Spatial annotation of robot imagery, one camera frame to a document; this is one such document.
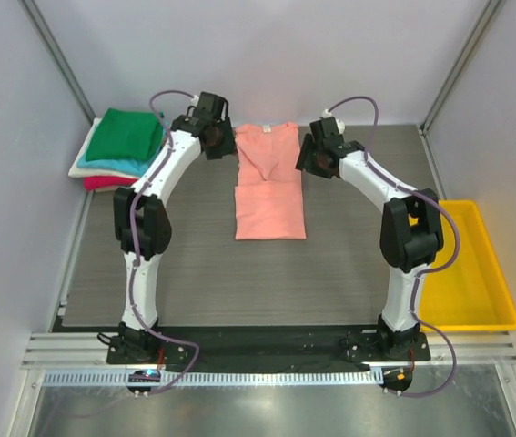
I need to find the slotted cable duct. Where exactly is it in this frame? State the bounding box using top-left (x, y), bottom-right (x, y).
top-left (43, 368), bottom-right (383, 389)

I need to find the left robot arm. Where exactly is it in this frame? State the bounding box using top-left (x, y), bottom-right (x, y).
top-left (106, 92), bottom-right (236, 364)

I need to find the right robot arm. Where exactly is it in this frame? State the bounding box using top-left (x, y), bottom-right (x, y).
top-left (296, 117), bottom-right (443, 361)

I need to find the aluminium frame post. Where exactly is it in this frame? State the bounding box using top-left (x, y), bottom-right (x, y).
top-left (17, 0), bottom-right (96, 121)
top-left (420, 0), bottom-right (506, 137)

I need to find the left aluminium frame post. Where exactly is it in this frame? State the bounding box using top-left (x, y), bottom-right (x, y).
top-left (17, 0), bottom-right (96, 121)

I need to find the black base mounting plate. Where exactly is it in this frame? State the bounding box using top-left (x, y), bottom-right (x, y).
top-left (97, 325), bottom-right (431, 374)

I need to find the yellow plastic bin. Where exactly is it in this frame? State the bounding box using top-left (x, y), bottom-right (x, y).
top-left (418, 200), bottom-right (516, 332)

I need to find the cyan folded t shirt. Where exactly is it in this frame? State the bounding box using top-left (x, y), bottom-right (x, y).
top-left (76, 118), bottom-right (168, 180)

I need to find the green folded t shirt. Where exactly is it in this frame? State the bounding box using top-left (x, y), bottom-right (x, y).
top-left (86, 108), bottom-right (164, 162)

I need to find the white folded t shirt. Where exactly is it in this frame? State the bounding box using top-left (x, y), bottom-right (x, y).
top-left (67, 117), bottom-right (143, 180)

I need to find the right aluminium frame post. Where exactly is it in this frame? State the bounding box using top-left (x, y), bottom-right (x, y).
top-left (420, 0), bottom-right (506, 137)

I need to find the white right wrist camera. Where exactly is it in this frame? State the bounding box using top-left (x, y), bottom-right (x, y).
top-left (321, 108), bottom-right (345, 134)

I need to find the red folded t shirt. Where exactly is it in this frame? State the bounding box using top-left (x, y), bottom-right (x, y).
top-left (83, 176), bottom-right (137, 191)

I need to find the salmon pink t shirt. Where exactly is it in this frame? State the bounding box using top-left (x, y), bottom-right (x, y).
top-left (235, 122), bottom-right (307, 240)

